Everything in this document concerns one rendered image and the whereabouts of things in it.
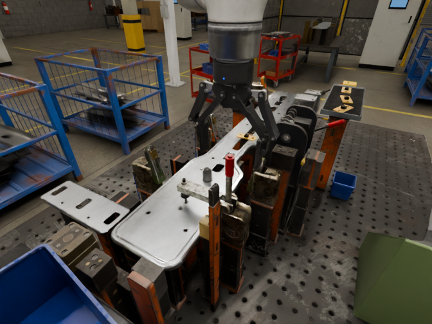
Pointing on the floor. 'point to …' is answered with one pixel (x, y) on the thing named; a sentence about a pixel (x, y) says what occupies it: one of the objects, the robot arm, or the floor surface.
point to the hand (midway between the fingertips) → (229, 153)
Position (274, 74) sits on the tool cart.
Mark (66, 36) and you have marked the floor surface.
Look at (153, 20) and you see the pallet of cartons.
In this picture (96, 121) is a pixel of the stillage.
